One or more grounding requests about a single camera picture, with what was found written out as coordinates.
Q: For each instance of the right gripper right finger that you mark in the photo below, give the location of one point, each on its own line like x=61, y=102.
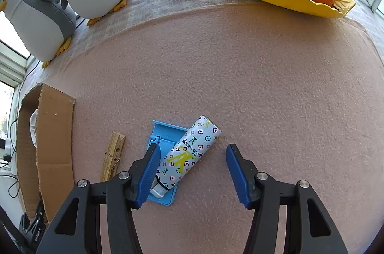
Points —
x=309, y=226

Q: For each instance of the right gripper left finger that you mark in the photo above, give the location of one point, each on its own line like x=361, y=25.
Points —
x=76, y=225

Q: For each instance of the wooden clothespin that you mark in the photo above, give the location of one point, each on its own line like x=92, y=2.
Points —
x=112, y=156

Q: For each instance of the blue plastic phone stand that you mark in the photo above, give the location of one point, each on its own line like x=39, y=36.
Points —
x=165, y=136

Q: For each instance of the patterned white tube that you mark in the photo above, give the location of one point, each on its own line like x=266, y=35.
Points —
x=186, y=152

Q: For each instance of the white plug-in device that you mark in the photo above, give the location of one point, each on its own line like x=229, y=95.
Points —
x=33, y=127

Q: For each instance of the open cardboard box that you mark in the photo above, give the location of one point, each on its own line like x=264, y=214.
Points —
x=45, y=173

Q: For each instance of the pink felt mat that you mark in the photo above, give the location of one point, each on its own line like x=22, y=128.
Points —
x=301, y=96

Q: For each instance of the large plush penguin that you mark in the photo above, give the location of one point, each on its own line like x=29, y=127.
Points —
x=44, y=26

